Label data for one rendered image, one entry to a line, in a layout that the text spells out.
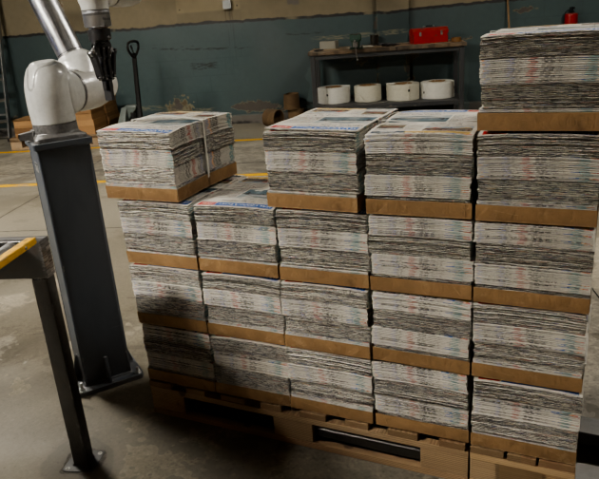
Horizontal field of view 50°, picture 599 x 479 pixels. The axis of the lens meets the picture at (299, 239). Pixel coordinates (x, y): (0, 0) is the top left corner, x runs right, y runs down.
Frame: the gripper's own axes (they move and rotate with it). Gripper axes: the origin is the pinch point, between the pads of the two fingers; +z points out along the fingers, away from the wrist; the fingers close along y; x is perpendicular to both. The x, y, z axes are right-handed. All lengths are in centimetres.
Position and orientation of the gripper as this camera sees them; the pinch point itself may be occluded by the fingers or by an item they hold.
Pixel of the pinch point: (108, 89)
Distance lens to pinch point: 239.5
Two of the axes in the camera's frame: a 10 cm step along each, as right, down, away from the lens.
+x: -9.1, -0.8, 4.1
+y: 4.1, -3.3, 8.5
